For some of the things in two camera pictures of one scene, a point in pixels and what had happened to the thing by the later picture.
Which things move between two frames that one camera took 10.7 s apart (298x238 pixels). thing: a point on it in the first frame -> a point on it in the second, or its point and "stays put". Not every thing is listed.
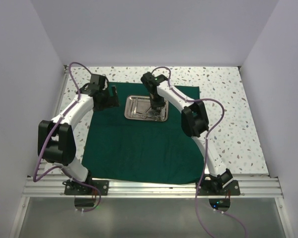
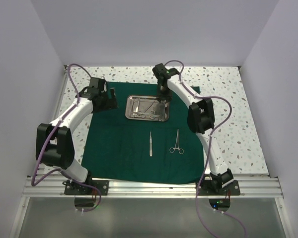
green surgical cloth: (119, 150) stays put
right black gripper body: (156, 100) -> (163, 90)
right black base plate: (215, 186) stays put
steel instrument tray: (139, 107) stays put
